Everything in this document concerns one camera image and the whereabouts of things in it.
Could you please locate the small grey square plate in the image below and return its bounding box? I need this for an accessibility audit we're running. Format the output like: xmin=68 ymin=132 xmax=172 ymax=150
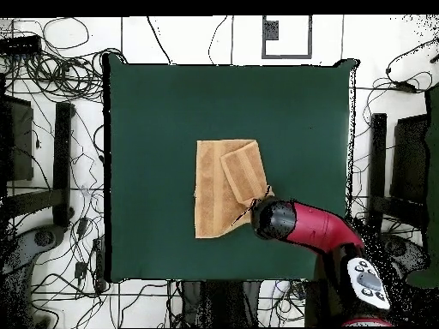
xmin=265 ymin=20 xmax=280 ymax=41

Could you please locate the green cloth cover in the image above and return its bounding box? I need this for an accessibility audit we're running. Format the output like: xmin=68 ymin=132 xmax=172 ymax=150
xmin=406 ymin=83 xmax=439 ymax=290

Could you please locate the tangled black cable bundle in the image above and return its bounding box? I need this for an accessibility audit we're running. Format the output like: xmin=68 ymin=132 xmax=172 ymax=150
xmin=3 ymin=47 xmax=128 ymax=104

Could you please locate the dark green table cloth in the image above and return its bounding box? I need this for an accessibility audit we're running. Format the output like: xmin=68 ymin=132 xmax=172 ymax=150
xmin=102 ymin=52 xmax=360 ymax=284

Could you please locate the thin black cable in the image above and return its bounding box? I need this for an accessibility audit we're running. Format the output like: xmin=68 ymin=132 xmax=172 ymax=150
xmin=207 ymin=15 xmax=229 ymax=66
xmin=146 ymin=15 xmax=172 ymax=66

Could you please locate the black flat panel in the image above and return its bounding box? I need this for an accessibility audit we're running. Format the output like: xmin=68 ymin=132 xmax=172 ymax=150
xmin=390 ymin=114 xmax=430 ymax=206
xmin=0 ymin=95 xmax=35 ymax=182

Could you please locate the black power strip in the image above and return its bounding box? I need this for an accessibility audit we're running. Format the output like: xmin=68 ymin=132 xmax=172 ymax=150
xmin=92 ymin=236 xmax=106 ymax=293
xmin=0 ymin=34 xmax=43 ymax=57

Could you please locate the tan terry towel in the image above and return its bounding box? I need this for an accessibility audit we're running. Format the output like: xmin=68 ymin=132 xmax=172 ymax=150
xmin=194 ymin=138 xmax=275 ymax=240

